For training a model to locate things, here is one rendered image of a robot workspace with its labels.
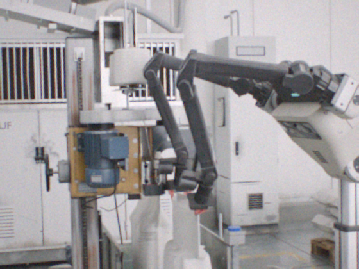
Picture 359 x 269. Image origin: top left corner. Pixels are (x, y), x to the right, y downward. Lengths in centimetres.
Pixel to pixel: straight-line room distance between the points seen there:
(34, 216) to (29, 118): 88
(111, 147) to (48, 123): 299
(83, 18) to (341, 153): 333
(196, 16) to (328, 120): 400
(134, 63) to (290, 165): 506
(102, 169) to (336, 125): 100
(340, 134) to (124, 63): 97
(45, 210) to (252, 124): 245
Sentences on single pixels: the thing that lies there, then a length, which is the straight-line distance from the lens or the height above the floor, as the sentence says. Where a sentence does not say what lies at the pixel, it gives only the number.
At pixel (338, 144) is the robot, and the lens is 227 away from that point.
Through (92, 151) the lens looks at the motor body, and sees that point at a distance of 264.
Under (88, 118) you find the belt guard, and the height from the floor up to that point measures 139.
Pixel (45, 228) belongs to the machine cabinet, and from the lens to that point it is 562.
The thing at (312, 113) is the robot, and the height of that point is 139.
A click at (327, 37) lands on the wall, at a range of 775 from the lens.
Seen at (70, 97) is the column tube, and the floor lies 148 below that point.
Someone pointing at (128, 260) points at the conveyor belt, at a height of 38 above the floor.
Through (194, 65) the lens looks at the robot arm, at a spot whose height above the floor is 156.
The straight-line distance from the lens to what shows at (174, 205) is 260.
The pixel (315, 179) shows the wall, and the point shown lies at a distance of 768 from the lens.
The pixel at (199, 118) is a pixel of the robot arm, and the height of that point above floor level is 138.
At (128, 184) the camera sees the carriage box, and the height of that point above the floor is 107.
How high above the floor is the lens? 143
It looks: 3 degrees down
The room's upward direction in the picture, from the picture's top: 1 degrees counter-clockwise
